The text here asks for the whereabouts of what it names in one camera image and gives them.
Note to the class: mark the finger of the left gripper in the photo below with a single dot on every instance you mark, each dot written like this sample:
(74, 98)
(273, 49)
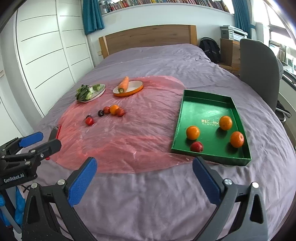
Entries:
(39, 153)
(31, 139)

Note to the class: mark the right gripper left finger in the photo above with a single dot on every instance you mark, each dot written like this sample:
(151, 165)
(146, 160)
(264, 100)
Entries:
(39, 218)

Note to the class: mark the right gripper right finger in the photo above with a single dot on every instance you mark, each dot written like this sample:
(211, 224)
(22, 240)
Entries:
(250, 222)

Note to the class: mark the dark purple plum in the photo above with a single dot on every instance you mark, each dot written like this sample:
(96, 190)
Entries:
(100, 113)

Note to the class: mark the orange mandarin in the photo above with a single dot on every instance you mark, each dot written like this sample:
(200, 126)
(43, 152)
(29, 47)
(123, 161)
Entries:
(113, 109)

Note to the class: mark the blue gloved left hand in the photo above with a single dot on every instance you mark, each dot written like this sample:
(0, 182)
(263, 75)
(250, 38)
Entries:
(12, 207)

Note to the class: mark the red tomato fruit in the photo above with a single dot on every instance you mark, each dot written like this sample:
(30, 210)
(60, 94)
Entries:
(89, 121)

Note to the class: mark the orange in tray right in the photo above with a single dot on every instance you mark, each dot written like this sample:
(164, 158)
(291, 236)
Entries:
(237, 139)

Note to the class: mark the orange in tray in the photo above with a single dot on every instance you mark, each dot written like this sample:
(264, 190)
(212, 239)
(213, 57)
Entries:
(225, 123)
(237, 139)
(192, 133)

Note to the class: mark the red apple in tray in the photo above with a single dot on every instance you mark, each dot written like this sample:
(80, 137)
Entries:
(197, 147)

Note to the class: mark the green leafy vegetable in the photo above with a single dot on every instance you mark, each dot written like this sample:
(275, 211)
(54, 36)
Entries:
(85, 92)

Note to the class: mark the orange in tray rear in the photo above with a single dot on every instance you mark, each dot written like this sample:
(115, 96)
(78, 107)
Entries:
(225, 123)

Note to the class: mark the green rectangular tray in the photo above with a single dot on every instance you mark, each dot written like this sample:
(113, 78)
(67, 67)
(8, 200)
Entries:
(204, 110)

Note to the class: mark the orange in tray left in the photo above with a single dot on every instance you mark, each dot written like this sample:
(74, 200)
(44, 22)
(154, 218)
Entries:
(192, 133)

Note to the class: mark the patterned grey plate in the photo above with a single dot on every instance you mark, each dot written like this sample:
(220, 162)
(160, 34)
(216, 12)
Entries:
(98, 94)

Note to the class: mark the white wardrobe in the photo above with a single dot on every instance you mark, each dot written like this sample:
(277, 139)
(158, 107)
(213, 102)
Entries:
(44, 53)

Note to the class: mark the purple bed sheet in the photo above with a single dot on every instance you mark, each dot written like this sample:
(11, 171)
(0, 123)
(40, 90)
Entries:
(143, 191)

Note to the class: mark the pink plastic sheet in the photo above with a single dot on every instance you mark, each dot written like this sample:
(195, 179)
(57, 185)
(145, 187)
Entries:
(140, 141)

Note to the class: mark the orange carrot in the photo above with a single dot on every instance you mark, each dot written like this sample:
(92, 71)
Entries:
(123, 86)

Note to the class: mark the orange rimmed white dish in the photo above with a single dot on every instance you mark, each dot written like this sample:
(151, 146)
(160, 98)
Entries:
(133, 87)

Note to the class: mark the grey office chair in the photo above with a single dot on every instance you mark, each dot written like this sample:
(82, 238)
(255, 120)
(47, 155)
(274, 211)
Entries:
(262, 71)

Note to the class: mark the teal curtain left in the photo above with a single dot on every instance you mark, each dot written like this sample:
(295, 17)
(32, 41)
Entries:
(92, 18)

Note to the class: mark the teal curtain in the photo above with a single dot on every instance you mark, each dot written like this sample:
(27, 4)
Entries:
(241, 16)
(92, 18)

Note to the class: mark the wooden drawer cabinet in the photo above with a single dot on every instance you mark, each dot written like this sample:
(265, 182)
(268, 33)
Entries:
(230, 56)

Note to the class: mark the black backpack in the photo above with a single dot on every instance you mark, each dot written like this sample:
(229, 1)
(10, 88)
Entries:
(211, 49)

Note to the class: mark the wooden headboard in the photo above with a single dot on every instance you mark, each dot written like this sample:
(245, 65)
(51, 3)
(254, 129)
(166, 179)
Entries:
(148, 36)

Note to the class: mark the grey printer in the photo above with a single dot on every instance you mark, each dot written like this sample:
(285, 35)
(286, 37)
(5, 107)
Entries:
(232, 33)

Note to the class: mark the teal curtain right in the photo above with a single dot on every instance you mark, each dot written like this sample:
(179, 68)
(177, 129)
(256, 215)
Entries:
(241, 16)

